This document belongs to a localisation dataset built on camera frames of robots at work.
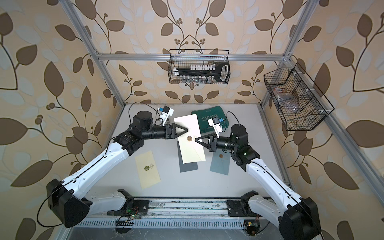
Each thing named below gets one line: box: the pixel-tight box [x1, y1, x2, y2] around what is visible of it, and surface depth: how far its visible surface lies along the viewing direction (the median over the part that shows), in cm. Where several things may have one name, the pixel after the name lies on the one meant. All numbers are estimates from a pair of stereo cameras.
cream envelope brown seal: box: [173, 114, 206, 164], surface depth 68 cm
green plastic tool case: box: [191, 106, 229, 134], surface depth 111 cm
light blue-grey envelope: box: [209, 148, 231, 176], surface depth 91 cm
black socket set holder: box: [173, 62, 231, 83], surface depth 86 cm
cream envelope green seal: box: [134, 150, 161, 190], surface depth 90 cm
